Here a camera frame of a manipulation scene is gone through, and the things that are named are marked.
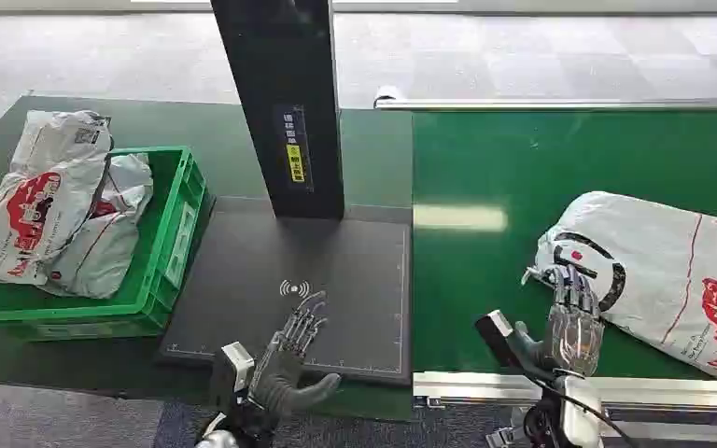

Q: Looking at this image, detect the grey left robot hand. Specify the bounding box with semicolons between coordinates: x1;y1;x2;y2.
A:
247;290;343;429

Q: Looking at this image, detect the black cable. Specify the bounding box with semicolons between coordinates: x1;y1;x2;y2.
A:
519;363;640;448

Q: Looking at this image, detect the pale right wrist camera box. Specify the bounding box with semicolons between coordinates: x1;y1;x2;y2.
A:
474;310;526;372

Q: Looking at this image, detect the green plastic crate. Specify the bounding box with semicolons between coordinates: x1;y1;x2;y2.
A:
0;146;213;343

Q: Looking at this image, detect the small white parcel bag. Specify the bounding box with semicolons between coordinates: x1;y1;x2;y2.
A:
41;153;154;301

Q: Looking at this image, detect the green conveyor belt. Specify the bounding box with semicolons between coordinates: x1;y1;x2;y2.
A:
412;109;717;380

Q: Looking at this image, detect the silver conveyor side rail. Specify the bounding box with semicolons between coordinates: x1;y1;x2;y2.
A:
413;371;717;411
373;85;717;113

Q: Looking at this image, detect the black scanner column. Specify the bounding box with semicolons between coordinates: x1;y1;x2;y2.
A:
209;0;346;220

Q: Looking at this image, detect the white parcel bag black ring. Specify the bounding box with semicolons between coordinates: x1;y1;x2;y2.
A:
521;191;717;380

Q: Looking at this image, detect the large white parcel bag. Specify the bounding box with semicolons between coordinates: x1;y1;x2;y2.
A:
0;109;114;287

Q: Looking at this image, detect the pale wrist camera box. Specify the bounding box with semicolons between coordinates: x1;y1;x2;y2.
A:
209;342;256;411
474;310;526;372

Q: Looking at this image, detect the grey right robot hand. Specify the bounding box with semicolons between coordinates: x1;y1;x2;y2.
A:
514;264;607;379

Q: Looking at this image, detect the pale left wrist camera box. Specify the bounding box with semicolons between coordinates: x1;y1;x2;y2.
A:
209;342;256;411

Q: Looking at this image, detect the black scanner base plate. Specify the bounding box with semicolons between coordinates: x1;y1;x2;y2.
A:
157;196;413;388

